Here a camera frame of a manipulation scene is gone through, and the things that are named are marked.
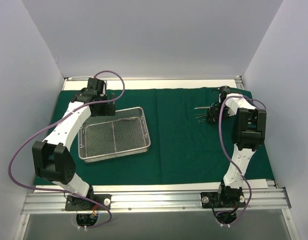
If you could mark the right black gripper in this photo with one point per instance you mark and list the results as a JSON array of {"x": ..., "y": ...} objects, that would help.
[{"x": 213, "y": 113}]

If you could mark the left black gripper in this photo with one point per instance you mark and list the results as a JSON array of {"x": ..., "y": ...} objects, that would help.
[{"x": 109, "y": 107}]

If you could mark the steel surgical scissors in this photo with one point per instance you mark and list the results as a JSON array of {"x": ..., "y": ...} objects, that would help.
[{"x": 202, "y": 107}]

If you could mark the metal mesh tray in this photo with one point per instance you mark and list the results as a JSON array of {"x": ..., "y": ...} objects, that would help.
[{"x": 107, "y": 137}]

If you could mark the green surgical cloth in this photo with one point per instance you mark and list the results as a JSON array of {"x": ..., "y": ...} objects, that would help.
[{"x": 182, "y": 151}]

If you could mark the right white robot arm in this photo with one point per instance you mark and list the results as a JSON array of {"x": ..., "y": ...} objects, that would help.
[{"x": 248, "y": 134}]

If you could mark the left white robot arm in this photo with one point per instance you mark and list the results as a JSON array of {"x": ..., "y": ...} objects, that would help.
[{"x": 52, "y": 158}]

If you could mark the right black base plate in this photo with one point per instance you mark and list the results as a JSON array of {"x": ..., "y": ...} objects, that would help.
[{"x": 221, "y": 200}]

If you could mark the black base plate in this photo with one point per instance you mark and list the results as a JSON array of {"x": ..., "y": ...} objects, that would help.
[
  {"x": 87, "y": 202},
  {"x": 221, "y": 200}
]

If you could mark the aluminium frame rail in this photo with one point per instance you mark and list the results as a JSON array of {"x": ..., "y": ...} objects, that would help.
[{"x": 156, "y": 201}]

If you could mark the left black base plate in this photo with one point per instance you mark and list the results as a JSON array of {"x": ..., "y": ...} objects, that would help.
[{"x": 87, "y": 202}]

